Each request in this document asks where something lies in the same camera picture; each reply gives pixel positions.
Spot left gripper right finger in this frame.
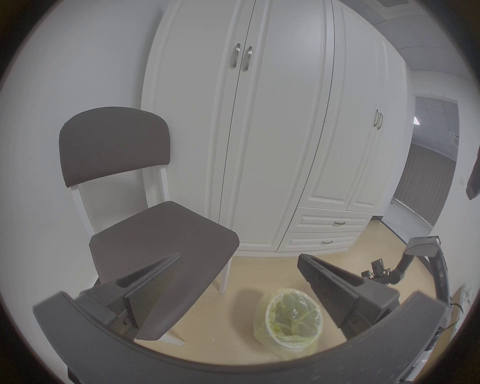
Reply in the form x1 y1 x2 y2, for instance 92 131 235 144
298 255 401 340

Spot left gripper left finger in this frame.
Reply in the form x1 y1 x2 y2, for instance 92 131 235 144
79 254 183 341

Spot yellow plastic bag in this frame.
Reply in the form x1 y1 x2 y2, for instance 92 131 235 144
253 287 324 359

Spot white trash bin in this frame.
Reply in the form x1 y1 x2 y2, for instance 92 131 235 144
265 291 324 359

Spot grey curtain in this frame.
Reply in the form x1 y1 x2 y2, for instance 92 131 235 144
394 144 456 226

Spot white chair grey cushions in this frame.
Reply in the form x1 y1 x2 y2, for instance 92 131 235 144
58 107 241 347

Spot white wardrobe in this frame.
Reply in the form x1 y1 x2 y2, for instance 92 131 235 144
140 0 413 259

